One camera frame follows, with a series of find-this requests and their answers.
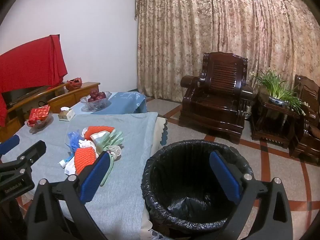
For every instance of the red packet with white label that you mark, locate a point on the red packet with white label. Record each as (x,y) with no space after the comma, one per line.
(33,124)

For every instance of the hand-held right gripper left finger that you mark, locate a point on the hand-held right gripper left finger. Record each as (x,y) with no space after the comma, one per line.
(96,177)

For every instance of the red plastic bag with holes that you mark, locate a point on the red plastic bag with holes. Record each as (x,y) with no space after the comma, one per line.
(74,84)

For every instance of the beige floral curtain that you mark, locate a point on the beige floral curtain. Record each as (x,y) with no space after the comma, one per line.
(187,30)

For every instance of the potted green plant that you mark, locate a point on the potted green plant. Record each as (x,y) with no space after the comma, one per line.
(275,87)

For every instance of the dark wooden side table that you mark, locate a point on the dark wooden side table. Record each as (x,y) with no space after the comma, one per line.
(270,127)

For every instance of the black television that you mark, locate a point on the black television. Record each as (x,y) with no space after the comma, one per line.
(15,96)

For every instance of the light blue tablecloth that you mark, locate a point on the light blue tablecloth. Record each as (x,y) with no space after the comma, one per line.
(125,100)

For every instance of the red patterned snack packet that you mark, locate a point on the red patterned snack packet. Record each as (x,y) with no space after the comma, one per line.
(40,112)

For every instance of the cream scalloped table cover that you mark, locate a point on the cream scalloped table cover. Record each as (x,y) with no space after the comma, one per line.
(160,130)

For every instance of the white crumpled tissue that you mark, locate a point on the white crumpled tissue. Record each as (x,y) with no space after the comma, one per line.
(87,145)

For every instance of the red cloth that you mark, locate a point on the red cloth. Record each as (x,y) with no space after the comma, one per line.
(30,62)

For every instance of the glass fruit bowl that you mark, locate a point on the glass fruit bowl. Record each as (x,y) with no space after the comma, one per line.
(96,105)

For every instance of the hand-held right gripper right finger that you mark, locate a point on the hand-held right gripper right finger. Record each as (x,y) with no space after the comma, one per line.
(225,177)

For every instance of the dark wooden armchair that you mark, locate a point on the dark wooden armchair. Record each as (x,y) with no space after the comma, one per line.
(310,92)
(220,80)

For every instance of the green rubber glove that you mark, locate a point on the green rubber glove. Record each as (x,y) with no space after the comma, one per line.
(111,163)
(112,136)

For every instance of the tissue pack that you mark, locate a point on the tissue pack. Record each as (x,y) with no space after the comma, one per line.
(65,115)

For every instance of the red apple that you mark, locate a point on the red apple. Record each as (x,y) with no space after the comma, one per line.
(101,95)
(94,93)
(91,99)

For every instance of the blue plastic bag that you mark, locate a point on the blue plastic bag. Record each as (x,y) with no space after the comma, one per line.
(73,140)

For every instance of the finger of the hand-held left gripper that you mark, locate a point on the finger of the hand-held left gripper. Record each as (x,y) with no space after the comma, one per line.
(30,153)
(10,145)

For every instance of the shallow glass dish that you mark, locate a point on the shallow glass dish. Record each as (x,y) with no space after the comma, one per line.
(45,126)

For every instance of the trash bin with black bag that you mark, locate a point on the trash bin with black bag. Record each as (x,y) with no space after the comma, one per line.
(185,180)

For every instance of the blue squeeze tube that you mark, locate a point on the blue squeeze tube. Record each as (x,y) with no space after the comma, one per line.
(67,160)

